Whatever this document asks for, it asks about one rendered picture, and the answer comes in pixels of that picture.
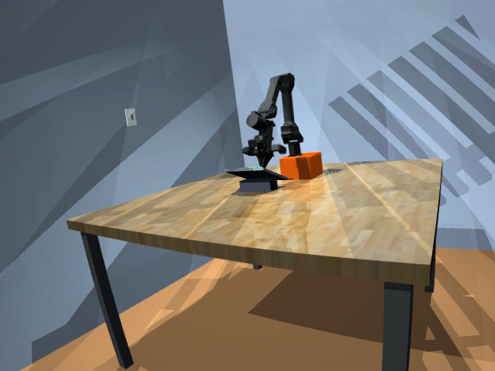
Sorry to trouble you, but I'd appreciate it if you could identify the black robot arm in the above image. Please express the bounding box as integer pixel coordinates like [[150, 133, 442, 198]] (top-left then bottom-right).
[[246, 73, 303, 157]]

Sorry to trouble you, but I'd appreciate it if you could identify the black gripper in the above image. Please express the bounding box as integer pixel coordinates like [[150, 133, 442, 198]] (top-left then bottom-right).
[[242, 132, 287, 168]]

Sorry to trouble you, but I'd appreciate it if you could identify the grey switch panel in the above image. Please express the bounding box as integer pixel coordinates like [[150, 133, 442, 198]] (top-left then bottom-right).
[[225, 166, 288, 192]]

